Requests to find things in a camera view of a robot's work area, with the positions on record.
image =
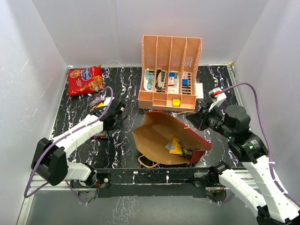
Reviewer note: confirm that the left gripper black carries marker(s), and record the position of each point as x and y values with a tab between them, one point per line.
118	121

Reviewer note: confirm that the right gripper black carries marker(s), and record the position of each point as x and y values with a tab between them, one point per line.
196	118

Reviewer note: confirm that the purple brown candy packet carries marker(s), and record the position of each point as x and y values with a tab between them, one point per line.
96	102

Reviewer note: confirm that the red paper bag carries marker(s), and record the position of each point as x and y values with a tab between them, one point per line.
155	133

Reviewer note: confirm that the red cookie snack bag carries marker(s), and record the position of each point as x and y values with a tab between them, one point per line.
85	80

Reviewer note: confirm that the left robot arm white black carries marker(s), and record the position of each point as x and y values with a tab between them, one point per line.
50	160

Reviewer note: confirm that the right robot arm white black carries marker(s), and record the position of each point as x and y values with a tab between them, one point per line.
269	204

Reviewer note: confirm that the yellow sticky notes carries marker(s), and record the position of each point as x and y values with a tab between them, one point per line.
176	102

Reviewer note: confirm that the white box beside organizer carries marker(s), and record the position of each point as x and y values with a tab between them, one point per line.
199	92

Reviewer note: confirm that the blue eraser block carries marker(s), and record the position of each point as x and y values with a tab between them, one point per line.
185	82

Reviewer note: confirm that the white red card box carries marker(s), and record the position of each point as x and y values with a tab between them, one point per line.
173	79

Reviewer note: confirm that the black stapler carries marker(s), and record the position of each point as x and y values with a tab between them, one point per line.
160	79

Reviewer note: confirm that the blue tape dispenser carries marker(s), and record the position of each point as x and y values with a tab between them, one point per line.
148	80

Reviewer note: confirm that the pink desk organizer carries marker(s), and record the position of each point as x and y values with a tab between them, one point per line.
172	54

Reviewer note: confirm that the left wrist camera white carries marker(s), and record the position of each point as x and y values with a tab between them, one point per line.
106	102

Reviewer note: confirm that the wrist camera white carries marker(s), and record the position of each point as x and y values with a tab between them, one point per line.
106	102
217	97

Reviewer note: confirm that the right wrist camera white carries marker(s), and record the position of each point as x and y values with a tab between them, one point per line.
217	97

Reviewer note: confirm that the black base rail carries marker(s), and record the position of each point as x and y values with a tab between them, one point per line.
194	182

